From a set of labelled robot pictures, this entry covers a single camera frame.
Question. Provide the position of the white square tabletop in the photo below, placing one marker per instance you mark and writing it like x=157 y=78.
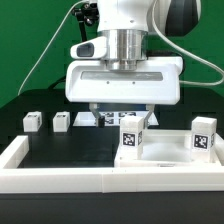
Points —
x=165 y=148

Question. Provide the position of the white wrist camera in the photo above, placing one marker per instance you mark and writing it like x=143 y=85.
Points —
x=93 y=49

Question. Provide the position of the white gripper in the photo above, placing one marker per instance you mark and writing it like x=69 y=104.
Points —
x=155 y=81

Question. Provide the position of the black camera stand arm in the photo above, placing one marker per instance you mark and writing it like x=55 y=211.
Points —
x=86 y=15

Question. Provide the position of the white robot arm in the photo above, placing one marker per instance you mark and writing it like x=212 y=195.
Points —
x=115 y=67

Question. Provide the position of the white marker sheet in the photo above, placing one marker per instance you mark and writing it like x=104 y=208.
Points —
x=111 y=118

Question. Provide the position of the white U-shaped obstacle fence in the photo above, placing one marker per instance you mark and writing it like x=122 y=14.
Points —
x=103 y=180

